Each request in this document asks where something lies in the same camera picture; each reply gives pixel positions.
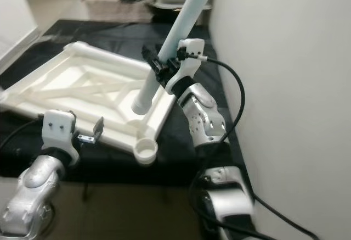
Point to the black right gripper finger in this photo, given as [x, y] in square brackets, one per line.
[152, 58]

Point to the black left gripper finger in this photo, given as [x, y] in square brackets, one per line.
[98, 126]

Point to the black round basin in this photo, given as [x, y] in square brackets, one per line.
[159, 15]

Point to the black tablecloth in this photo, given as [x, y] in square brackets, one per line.
[126, 171]

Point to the white plastic table top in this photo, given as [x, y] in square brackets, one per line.
[66, 81]

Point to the patterned bench cloth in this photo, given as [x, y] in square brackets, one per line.
[115, 9]

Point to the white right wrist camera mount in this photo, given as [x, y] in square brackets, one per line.
[192, 53]

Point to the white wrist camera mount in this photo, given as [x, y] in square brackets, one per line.
[192, 53]
[59, 130]

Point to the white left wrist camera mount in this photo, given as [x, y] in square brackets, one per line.
[59, 130]

